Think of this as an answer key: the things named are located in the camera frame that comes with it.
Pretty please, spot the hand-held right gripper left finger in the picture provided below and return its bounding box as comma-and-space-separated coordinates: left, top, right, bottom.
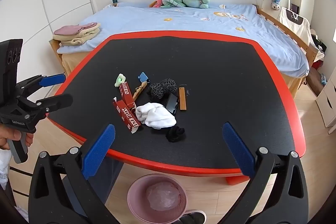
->
28, 124, 124, 224

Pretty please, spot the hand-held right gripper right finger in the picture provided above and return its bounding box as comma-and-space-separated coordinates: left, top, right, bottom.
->
222, 122, 309, 224

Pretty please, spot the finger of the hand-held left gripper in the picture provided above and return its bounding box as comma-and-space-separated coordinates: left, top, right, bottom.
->
16, 93, 74, 116
16, 73, 67, 92

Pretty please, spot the red cardboard box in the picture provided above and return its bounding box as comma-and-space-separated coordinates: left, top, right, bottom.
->
112, 97, 143, 134
119, 81, 136, 107

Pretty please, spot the pink waste bin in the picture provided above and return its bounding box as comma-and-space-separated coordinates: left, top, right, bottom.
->
127, 174, 188, 224

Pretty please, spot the black scrunchie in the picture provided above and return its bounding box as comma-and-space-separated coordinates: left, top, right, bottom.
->
165, 126, 186, 143

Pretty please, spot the green and white hair clip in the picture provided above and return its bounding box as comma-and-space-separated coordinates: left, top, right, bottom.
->
115, 73, 127, 88

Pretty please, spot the white sock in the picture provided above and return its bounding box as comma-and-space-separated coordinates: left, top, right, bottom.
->
135, 102, 177, 129

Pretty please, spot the wooden clothespin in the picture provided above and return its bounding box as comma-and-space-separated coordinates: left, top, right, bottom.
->
132, 81, 148, 101

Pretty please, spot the brown wooden strip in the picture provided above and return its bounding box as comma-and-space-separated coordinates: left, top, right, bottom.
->
179, 86, 188, 111

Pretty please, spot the small black box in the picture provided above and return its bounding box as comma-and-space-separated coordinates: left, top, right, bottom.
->
165, 93, 180, 115

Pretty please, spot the person's left hand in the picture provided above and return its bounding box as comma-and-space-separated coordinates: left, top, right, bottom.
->
0, 130, 34, 150

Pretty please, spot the folded beige towel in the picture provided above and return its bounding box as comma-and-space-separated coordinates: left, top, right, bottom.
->
52, 25, 102, 46

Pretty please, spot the folded pink towel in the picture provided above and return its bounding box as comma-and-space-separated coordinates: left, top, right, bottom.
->
53, 22, 98, 36

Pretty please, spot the clear plastic bin liner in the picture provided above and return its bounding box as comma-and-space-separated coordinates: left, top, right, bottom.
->
145, 181, 182, 212

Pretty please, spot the black slipper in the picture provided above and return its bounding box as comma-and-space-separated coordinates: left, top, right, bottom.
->
178, 210, 207, 224

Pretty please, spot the red and black table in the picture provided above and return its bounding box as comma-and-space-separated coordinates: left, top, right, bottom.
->
46, 30, 307, 186

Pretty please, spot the black patterned sock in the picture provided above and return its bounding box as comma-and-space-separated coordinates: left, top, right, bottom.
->
146, 78, 177, 103

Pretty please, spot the white drawer cabinet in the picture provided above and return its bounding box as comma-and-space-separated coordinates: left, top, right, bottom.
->
316, 74, 336, 133

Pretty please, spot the light blue bedsheet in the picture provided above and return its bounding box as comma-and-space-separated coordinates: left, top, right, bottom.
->
56, 2, 309, 79

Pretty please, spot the wooden bed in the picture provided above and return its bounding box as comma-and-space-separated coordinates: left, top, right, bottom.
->
49, 2, 320, 98

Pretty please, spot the black bag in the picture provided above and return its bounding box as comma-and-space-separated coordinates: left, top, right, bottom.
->
312, 35, 327, 53

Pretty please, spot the white garment with black trim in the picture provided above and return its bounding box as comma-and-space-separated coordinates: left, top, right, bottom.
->
279, 7, 313, 46

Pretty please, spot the green striped plush toy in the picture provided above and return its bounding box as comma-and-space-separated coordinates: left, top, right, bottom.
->
161, 0, 186, 9

